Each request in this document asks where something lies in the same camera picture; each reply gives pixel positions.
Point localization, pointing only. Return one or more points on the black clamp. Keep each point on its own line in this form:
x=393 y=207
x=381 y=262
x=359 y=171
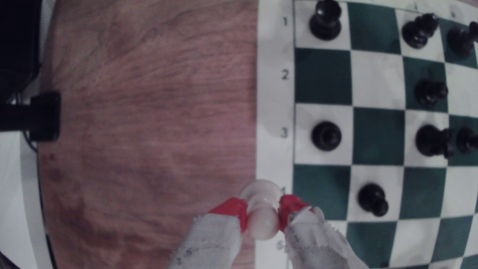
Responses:
x=41 y=117

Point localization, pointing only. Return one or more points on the black knight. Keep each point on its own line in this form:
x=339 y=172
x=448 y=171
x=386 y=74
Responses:
x=431 y=141

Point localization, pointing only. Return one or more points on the tall black king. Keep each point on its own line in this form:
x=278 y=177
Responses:
x=462 y=41

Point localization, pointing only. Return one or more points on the black bishop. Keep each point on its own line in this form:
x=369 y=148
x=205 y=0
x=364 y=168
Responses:
x=417 y=33

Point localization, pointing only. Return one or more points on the black rook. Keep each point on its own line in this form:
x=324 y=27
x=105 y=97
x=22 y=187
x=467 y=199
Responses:
x=325 y=22

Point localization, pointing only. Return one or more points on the black pawn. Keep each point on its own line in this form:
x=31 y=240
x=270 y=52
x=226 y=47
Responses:
x=430 y=93
x=371 y=198
x=326 y=136
x=468 y=140

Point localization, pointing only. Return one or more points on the green and white chess mat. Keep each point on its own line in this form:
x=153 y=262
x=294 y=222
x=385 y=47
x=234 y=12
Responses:
x=377 y=82

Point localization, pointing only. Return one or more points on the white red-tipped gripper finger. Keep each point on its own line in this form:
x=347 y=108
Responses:
x=313 y=243
x=213 y=243

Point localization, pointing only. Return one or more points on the white pawn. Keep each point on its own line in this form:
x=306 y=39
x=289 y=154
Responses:
x=262 y=209

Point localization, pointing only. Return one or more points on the black box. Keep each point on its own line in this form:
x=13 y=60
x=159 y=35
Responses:
x=18 y=41

